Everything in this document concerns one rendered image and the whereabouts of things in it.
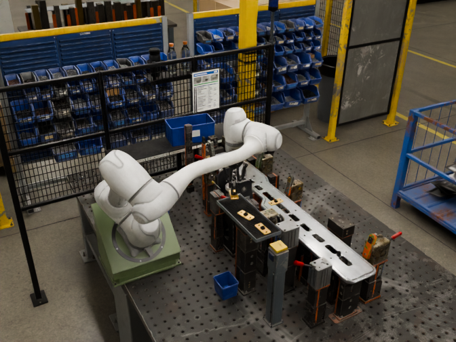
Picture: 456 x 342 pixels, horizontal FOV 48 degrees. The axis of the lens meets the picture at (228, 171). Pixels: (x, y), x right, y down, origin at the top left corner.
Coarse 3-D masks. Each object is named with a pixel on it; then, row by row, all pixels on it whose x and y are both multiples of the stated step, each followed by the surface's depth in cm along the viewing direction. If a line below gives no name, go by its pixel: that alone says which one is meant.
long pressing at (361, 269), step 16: (256, 176) 309; (256, 192) 293; (272, 192) 293; (288, 208) 279; (320, 224) 267; (304, 240) 254; (336, 240) 255; (320, 256) 243; (336, 256) 244; (352, 256) 244; (336, 272) 234; (352, 272) 234; (368, 272) 234
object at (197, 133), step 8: (168, 120) 343; (176, 120) 345; (184, 120) 347; (192, 120) 350; (200, 120) 352; (208, 120) 350; (168, 128) 336; (176, 128) 330; (184, 128) 332; (192, 128) 335; (200, 128) 337; (208, 128) 339; (168, 136) 340; (176, 136) 333; (184, 136) 335; (192, 136) 337; (200, 136) 340; (176, 144) 336; (184, 144) 338
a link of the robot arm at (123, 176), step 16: (112, 160) 196; (128, 160) 197; (112, 176) 195; (128, 176) 194; (144, 176) 197; (96, 192) 252; (112, 192) 219; (128, 192) 195; (112, 208) 245; (128, 208) 248
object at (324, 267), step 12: (324, 264) 230; (312, 276) 231; (324, 276) 230; (312, 288) 235; (324, 288) 236; (312, 300) 238; (324, 300) 240; (312, 312) 240; (324, 312) 244; (312, 324) 243; (324, 324) 246
